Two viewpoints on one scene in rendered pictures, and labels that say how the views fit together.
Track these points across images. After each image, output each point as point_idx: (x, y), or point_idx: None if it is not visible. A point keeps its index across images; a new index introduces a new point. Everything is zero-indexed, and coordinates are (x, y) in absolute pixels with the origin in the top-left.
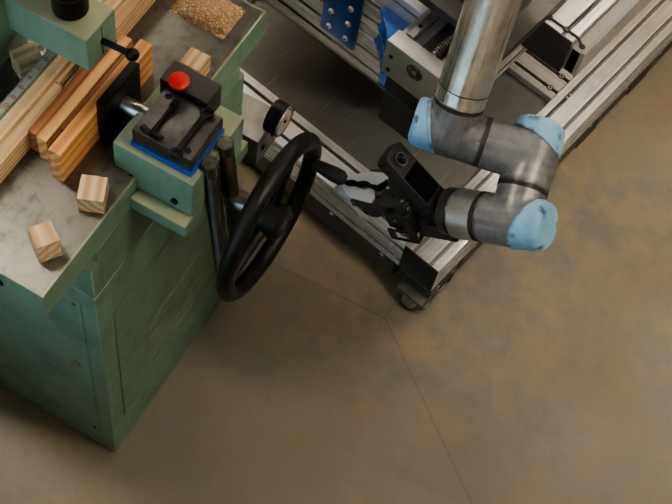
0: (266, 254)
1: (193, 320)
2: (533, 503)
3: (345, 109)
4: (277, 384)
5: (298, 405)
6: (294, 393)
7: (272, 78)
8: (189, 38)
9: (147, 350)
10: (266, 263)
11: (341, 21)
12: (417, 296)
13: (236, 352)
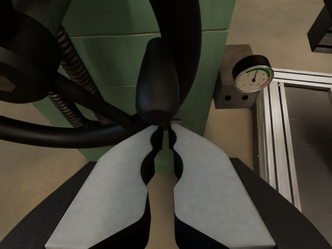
0: (76, 134)
1: (161, 164)
2: None
3: (318, 159)
4: (165, 221)
5: (161, 238)
6: (166, 232)
7: (296, 118)
8: None
9: (110, 148)
10: (66, 141)
11: None
12: None
13: (169, 192)
